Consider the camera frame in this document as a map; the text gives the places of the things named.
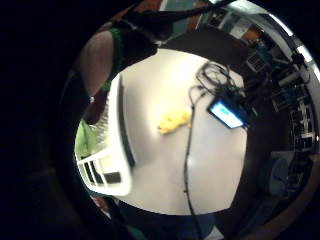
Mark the tablet with lit screen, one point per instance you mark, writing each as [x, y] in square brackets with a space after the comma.
[226, 114]

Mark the green cloth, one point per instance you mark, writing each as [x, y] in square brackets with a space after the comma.
[86, 140]

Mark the blue office chair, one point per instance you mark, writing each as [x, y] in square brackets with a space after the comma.
[277, 175]

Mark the yellow soft toy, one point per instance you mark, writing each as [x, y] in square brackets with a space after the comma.
[173, 122]

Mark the white plastic laundry basket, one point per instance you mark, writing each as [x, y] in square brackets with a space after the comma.
[113, 156]

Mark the dark metal shelf rack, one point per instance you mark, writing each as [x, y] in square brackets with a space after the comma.
[293, 110]

